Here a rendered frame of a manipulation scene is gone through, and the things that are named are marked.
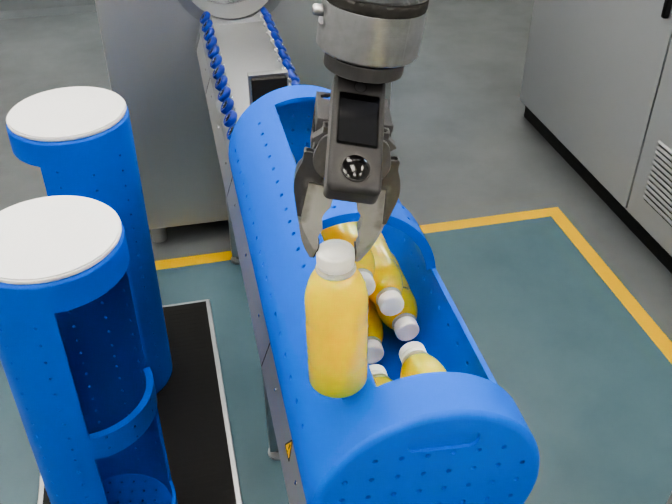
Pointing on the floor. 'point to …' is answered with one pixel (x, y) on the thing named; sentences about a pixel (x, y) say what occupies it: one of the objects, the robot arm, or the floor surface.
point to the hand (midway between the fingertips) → (336, 252)
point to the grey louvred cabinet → (608, 103)
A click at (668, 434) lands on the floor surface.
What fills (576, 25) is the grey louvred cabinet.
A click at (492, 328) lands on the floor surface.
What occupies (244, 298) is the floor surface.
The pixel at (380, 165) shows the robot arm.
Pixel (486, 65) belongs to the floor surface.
